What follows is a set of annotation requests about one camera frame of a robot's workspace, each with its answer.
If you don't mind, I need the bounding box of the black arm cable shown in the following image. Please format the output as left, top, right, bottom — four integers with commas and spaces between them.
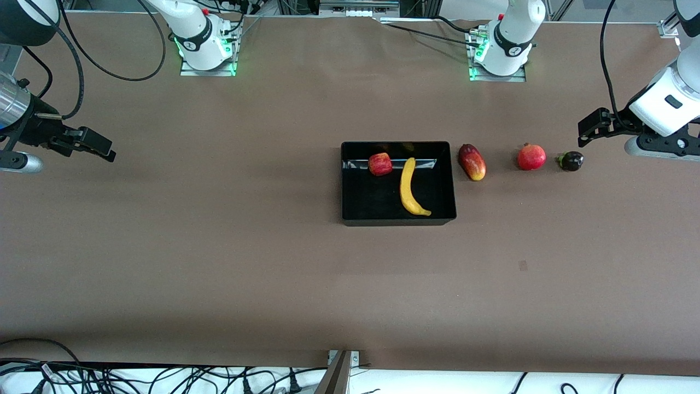
600, 0, 638, 131
22, 0, 166, 120

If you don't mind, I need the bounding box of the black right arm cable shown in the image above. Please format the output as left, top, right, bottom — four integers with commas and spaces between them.
22, 0, 166, 120

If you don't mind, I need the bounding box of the metal table bracket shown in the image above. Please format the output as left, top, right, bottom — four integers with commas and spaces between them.
314, 349, 361, 394

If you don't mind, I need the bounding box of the black looped floor cable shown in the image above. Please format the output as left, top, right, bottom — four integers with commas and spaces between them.
0, 338, 83, 378

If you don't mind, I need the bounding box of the black plastic box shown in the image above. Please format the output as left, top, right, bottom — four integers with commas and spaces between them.
340, 141, 458, 227

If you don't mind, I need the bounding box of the yellow banana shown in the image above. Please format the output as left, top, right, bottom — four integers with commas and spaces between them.
400, 158, 433, 217

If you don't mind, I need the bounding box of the red yellow mango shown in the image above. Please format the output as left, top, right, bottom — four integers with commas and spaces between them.
458, 143, 487, 182

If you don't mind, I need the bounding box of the aluminium frame profile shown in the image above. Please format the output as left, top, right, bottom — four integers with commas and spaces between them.
658, 0, 700, 39

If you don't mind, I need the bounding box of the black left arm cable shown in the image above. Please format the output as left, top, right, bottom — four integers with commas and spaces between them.
600, 0, 638, 131

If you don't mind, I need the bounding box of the grey power strip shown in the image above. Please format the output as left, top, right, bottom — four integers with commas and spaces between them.
319, 0, 401, 18

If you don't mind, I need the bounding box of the black cable on table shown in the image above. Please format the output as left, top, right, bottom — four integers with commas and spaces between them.
381, 15, 495, 50

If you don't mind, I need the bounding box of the red pomegranate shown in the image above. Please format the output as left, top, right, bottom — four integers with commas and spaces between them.
517, 143, 547, 171

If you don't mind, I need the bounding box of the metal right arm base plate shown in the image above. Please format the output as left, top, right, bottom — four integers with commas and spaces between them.
179, 25, 237, 77

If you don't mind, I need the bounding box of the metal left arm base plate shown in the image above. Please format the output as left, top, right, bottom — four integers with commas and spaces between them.
468, 30, 527, 83

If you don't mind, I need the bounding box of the red apple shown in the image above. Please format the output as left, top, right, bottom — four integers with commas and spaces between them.
368, 153, 393, 177

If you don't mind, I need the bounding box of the dark purple mangosteen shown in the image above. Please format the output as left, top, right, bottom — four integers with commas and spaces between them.
556, 151, 585, 172

